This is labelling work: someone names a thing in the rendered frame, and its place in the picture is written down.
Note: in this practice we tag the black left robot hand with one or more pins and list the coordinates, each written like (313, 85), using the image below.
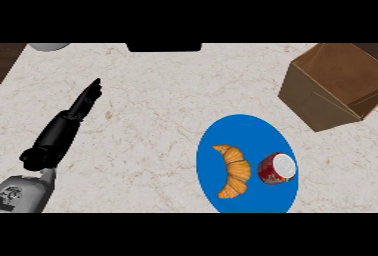
(54, 136)

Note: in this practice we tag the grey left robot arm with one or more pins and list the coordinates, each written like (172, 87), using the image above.
(23, 193)

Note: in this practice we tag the blue plate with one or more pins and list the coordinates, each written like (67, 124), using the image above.
(255, 136)

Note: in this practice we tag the red can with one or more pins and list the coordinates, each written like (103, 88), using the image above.
(274, 168)

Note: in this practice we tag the brown cardboard box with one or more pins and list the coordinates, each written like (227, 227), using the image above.
(329, 83)

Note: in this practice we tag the grey round object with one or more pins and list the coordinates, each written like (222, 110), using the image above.
(47, 46)

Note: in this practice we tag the black appliance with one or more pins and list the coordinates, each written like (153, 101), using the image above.
(163, 47)

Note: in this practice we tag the golden croissant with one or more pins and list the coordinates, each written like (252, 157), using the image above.
(236, 170)

